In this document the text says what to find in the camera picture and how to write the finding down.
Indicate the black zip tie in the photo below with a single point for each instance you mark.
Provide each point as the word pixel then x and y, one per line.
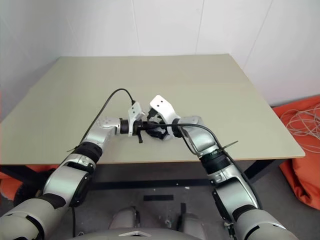
pixel 230 145
pixel 73 149

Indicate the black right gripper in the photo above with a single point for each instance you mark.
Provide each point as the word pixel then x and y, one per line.
pixel 155 118

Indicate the black floor tape strip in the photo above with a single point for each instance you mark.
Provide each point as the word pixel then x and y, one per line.
pixel 158 197

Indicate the black table frame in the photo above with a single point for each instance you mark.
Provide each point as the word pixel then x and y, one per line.
pixel 150 185

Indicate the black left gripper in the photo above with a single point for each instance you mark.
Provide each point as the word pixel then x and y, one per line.
pixel 140 126

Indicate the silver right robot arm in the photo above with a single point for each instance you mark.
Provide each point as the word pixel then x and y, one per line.
pixel 232 190

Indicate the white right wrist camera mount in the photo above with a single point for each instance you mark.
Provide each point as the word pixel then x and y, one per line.
pixel 165 107

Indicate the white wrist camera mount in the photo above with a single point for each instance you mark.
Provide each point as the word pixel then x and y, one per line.
pixel 133 112
pixel 165 107

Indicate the large orange bean bag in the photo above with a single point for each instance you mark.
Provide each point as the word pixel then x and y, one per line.
pixel 300 105

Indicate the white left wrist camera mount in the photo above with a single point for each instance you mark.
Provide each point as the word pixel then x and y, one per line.
pixel 133 112

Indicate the grey rounded robot leg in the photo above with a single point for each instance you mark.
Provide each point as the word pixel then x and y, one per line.
pixel 123 218
pixel 191 222

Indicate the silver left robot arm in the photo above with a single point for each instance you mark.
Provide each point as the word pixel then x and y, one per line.
pixel 65 175

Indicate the silver robot torso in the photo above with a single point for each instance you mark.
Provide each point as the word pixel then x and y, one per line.
pixel 140 236

